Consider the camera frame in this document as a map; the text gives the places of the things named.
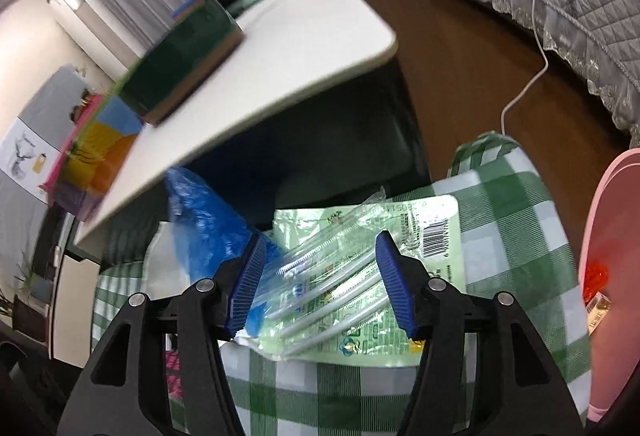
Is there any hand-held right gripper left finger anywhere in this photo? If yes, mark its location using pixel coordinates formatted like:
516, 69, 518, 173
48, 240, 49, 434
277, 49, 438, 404
56, 231, 268, 436

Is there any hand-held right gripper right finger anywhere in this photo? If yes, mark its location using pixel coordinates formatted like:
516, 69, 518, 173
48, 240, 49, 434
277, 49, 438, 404
375, 231, 586, 436

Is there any blue plastic bag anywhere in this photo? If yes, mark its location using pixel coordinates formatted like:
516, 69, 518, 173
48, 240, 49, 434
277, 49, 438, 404
165, 166, 281, 339

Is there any clear green printed plastic packet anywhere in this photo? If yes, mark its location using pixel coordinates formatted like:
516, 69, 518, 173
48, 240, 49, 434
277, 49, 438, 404
257, 188, 463, 359

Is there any red plastic bag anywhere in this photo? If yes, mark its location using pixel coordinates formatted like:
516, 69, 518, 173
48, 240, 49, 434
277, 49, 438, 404
582, 261, 612, 302

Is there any pink plastic bin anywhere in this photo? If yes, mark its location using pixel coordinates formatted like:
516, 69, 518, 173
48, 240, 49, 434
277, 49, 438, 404
577, 148, 640, 423

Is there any green checkered tablecloth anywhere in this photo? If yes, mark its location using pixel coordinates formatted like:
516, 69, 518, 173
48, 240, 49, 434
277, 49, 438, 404
92, 133, 593, 436

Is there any maroon patterned wrapper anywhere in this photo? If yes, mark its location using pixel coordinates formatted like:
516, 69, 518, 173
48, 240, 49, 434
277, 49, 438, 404
165, 350, 185, 412

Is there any white cabinet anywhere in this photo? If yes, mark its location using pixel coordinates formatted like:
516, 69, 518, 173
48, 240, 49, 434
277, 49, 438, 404
10, 211, 103, 369

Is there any colourful tin box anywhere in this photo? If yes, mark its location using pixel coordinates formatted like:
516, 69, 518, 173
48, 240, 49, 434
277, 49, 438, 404
47, 88, 146, 219

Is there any green potted plant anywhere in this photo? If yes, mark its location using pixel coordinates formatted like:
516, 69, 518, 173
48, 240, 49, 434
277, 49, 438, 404
0, 261, 51, 317

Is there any dark green round box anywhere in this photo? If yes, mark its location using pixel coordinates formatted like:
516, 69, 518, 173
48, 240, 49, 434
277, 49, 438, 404
120, 0, 246, 127

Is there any white coffee table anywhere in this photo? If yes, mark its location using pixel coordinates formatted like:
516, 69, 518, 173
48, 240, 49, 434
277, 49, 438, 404
72, 0, 432, 262

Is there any grey deer print cover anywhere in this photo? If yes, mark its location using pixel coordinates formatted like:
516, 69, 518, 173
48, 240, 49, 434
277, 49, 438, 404
0, 66, 93, 217

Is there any white air conditioner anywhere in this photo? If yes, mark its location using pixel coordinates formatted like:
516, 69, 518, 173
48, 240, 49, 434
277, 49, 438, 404
50, 0, 141, 67

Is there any white cable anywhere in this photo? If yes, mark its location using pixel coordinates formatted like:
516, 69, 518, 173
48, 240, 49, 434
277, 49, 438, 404
501, 0, 551, 137

